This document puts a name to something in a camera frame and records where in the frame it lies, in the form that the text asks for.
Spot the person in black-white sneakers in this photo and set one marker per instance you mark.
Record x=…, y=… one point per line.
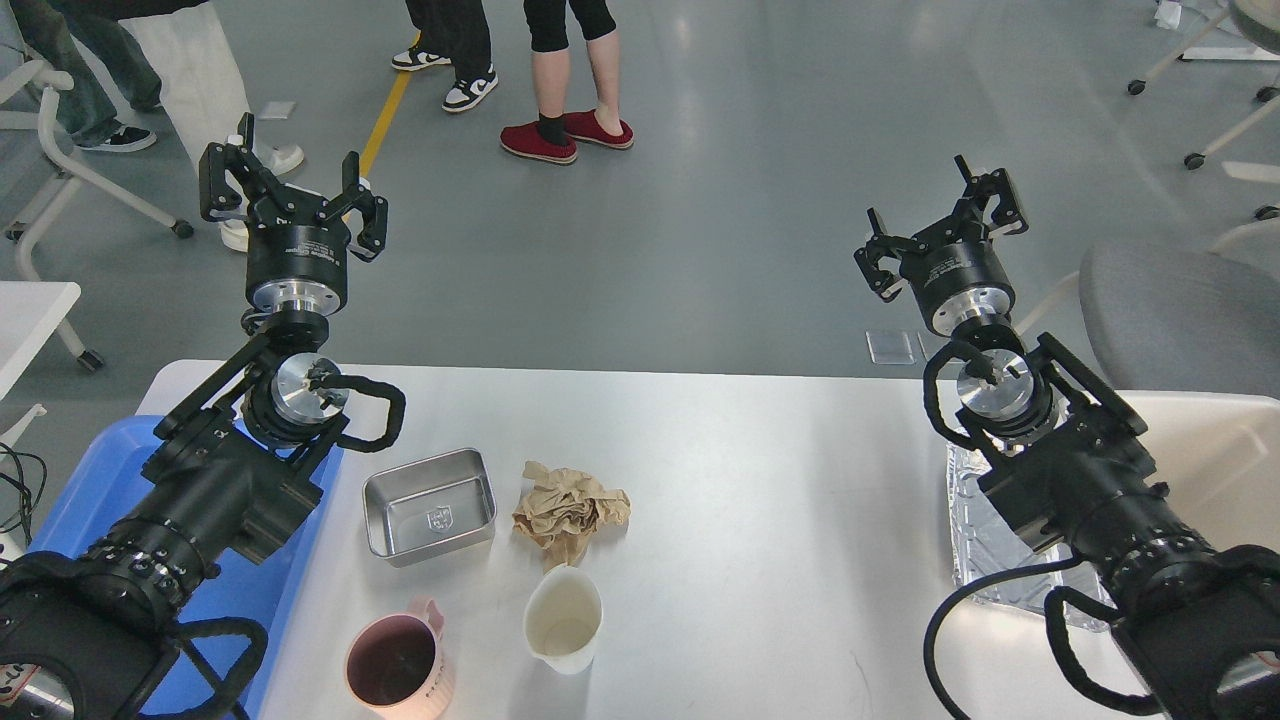
x=454, y=33

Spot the white side table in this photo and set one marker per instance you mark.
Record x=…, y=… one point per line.
x=31, y=313

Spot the pink ribbed HOME mug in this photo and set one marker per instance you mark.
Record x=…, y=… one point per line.
x=397, y=668

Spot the white chair left background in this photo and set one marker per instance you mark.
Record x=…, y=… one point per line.
x=40, y=175

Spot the stainless steel rectangular box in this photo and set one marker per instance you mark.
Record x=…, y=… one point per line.
x=429, y=507

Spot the aluminium foil tray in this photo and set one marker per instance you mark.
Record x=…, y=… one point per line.
x=984, y=544

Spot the white paper cup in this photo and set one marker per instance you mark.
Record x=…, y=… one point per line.
x=562, y=620

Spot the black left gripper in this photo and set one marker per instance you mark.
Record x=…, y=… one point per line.
x=298, y=245

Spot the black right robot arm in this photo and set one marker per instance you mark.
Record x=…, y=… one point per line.
x=1190, y=632

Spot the beige plastic bin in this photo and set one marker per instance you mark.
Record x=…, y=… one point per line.
x=1219, y=455

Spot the person in white trousers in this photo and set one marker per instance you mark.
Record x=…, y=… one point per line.
x=201, y=85

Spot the blue plastic tray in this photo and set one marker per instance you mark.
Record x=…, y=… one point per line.
x=107, y=484

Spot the person in dark jeans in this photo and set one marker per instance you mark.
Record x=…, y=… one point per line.
x=86, y=112

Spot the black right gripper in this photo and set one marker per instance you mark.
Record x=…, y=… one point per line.
x=958, y=272

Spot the crumpled brown paper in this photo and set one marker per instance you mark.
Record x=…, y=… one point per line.
x=563, y=510

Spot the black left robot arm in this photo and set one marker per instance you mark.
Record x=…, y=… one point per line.
x=95, y=636

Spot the person in red slippers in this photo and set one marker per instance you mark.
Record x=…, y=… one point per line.
x=553, y=136

